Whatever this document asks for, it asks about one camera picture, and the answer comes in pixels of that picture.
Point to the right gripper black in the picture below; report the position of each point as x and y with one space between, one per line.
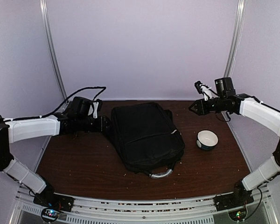
201 108

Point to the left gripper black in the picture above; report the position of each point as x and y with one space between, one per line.
101 125

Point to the black student backpack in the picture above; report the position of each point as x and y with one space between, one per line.
146 139

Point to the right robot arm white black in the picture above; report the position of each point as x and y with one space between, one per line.
255 127

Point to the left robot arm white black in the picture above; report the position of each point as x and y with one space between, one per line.
80 115

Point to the white blue ceramic bowl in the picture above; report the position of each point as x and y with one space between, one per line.
206 140

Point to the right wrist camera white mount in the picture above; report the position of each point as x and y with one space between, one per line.
205 90

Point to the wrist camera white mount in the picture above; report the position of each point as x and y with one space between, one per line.
95 108
205 90

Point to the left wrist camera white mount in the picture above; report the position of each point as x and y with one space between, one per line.
95 108

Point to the right aluminium frame post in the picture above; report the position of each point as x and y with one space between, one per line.
238 24

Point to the aluminium frame post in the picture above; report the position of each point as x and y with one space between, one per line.
52 52
238 24

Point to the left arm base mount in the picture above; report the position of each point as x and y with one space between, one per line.
59 203

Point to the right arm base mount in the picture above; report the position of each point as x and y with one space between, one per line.
230 201

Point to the left aluminium frame post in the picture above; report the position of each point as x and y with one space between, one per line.
52 52

